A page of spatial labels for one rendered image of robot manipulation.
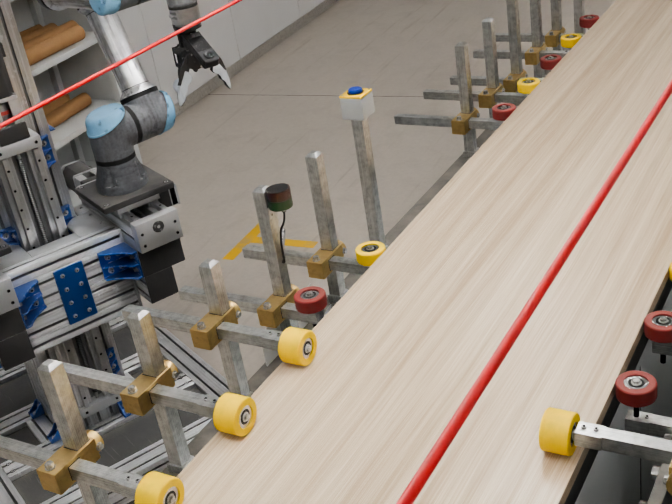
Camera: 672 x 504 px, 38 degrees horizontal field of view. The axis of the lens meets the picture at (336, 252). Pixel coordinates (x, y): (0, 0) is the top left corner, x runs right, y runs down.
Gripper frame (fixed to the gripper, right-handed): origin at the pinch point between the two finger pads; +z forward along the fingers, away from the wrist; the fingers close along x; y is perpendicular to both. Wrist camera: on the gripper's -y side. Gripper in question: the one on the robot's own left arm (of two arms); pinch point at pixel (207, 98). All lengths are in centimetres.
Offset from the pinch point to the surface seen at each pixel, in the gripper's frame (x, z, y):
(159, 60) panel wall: -137, 92, 354
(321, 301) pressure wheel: 4, 42, -47
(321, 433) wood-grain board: 33, 42, -89
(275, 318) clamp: 12, 47, -37
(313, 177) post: -15.3, 22.9, -21.1
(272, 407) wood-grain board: 35, 42, -74
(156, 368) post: 51, 33, -55
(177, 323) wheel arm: 37, 36, -36
